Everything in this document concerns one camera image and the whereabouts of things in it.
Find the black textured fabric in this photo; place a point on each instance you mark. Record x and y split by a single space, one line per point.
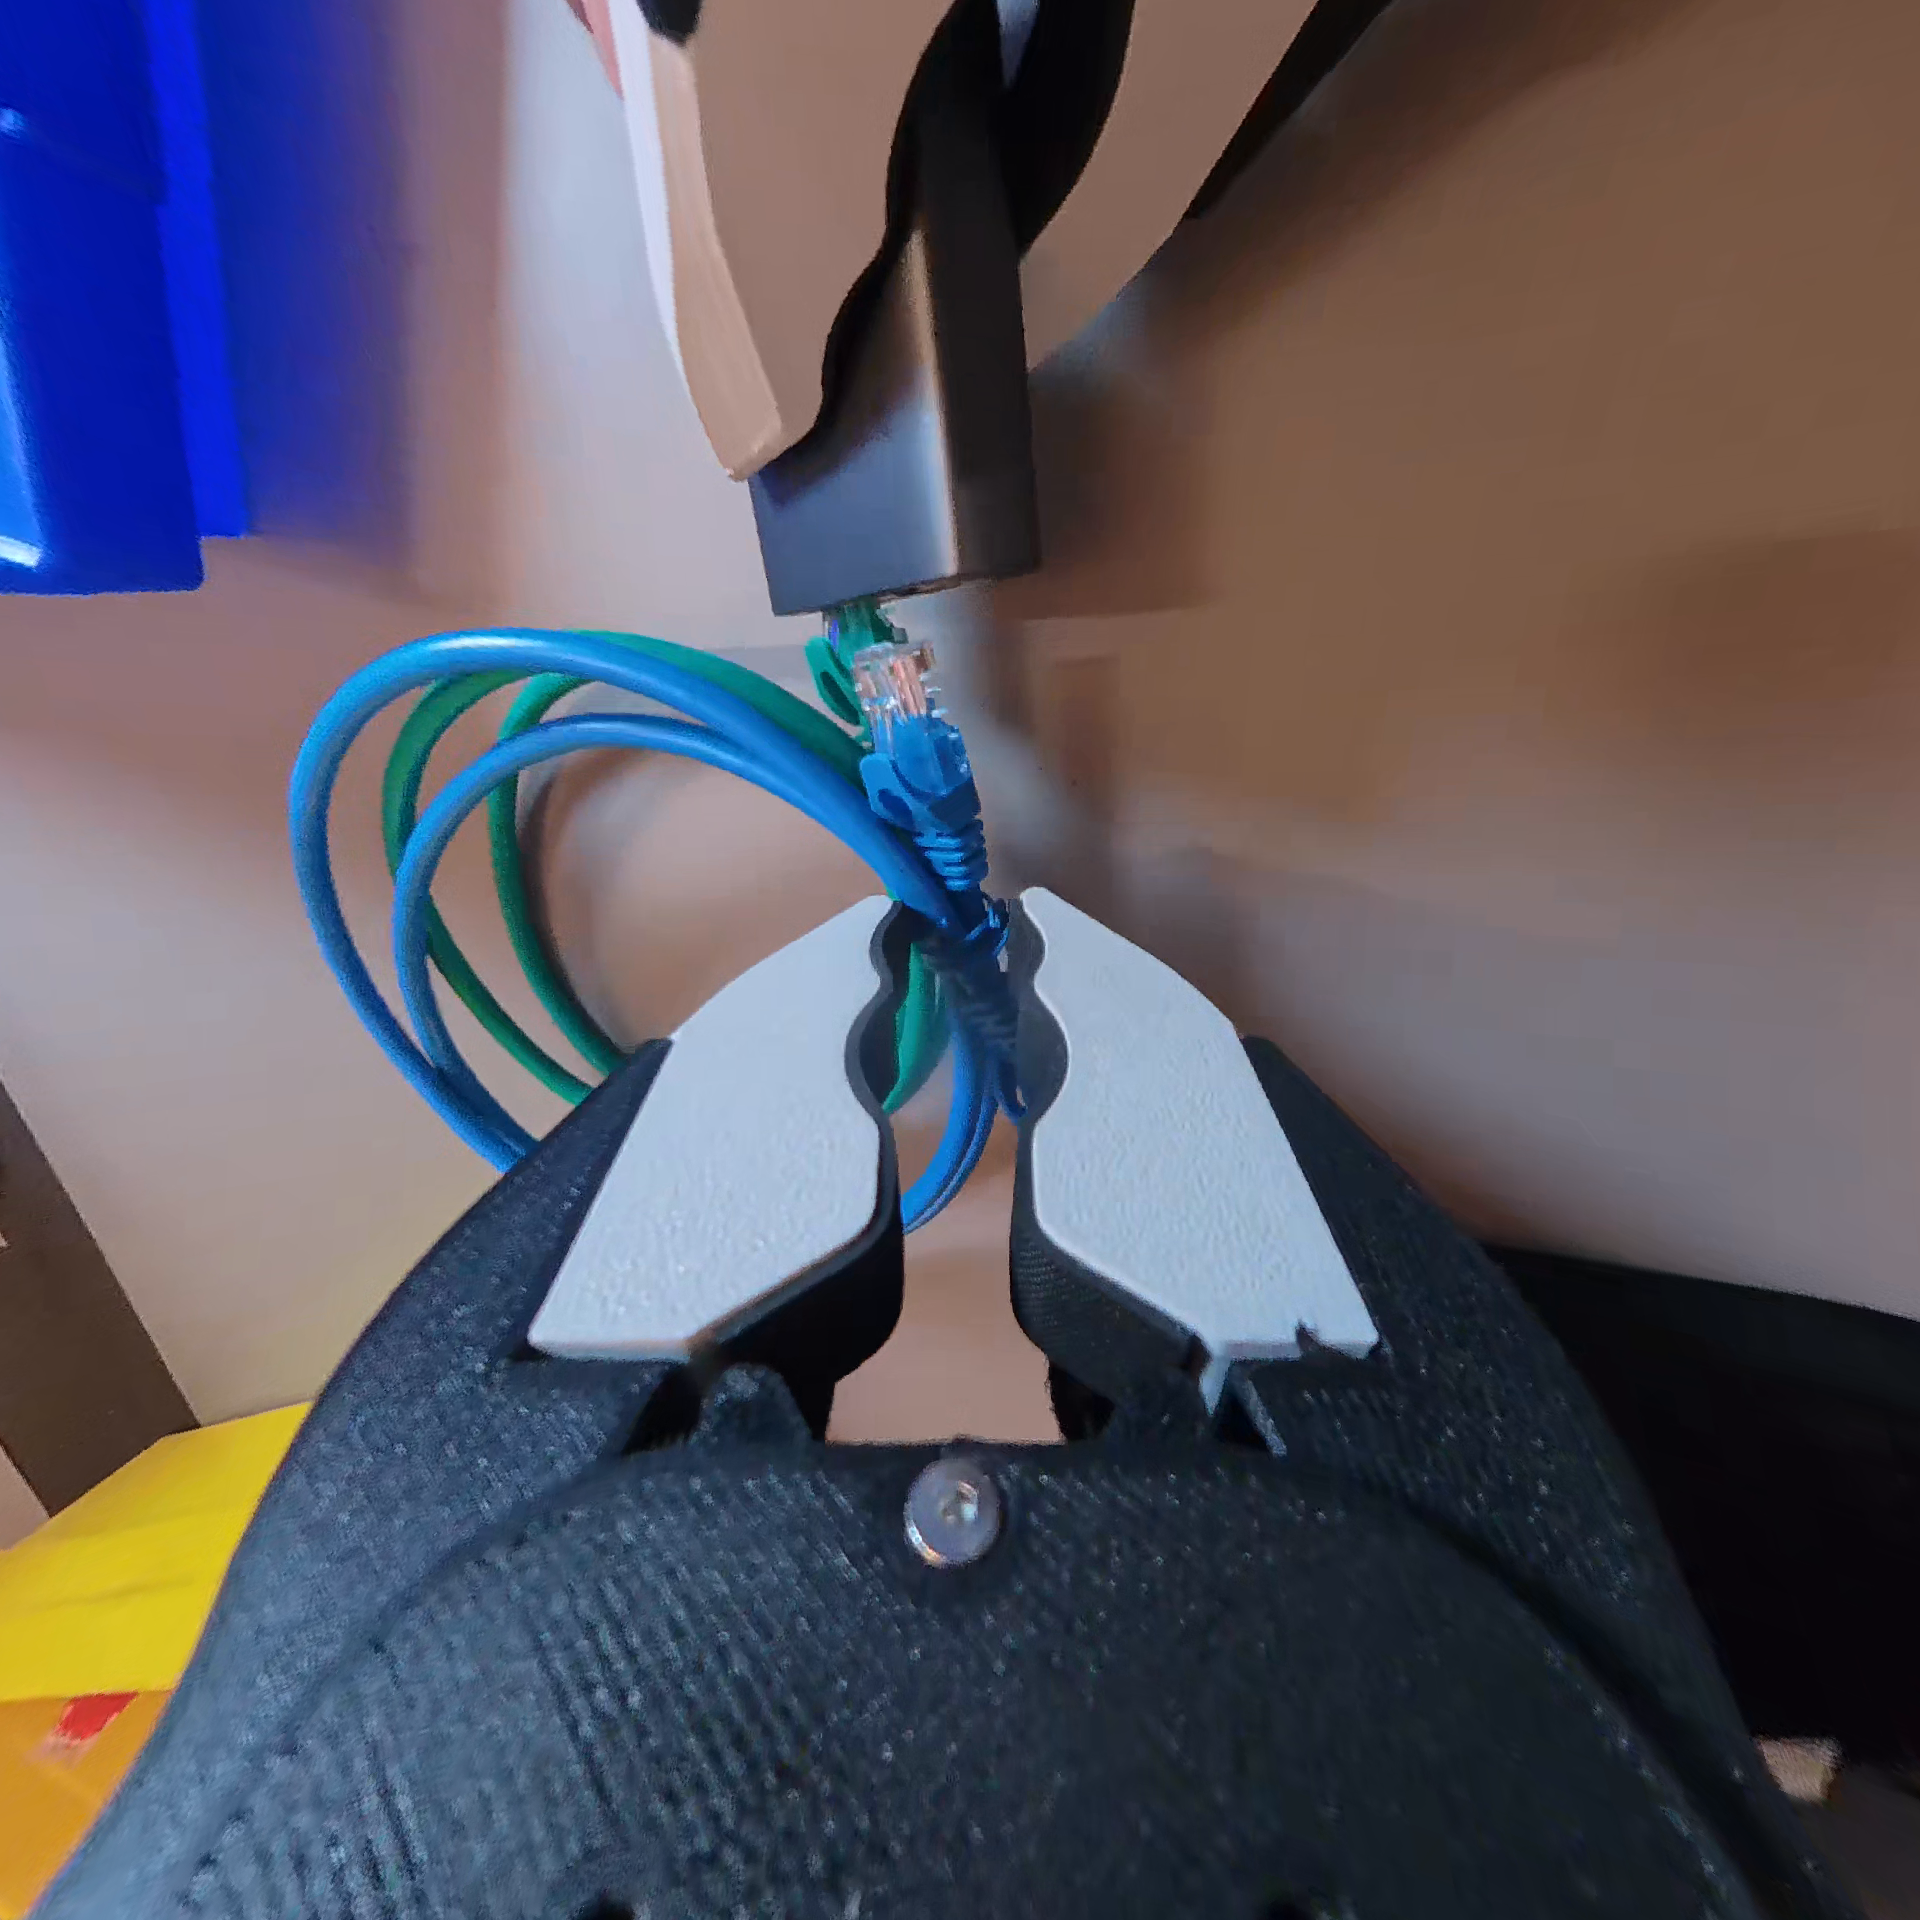
1769 1501

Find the yellow plastic bin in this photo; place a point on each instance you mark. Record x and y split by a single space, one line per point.
135 1546

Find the person's right hand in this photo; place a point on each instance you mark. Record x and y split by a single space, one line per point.
600 37

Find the black ethernet port box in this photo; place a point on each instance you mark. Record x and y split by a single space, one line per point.
900 510

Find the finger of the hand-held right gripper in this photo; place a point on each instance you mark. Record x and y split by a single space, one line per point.
779 181
1140 150

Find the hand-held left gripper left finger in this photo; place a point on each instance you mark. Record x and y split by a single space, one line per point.
735 1170

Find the blue plastic bin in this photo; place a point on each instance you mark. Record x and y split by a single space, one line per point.
106 301

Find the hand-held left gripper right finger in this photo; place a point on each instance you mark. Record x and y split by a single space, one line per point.
1177 1170

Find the dark brown table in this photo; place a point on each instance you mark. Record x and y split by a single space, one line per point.
76 1320

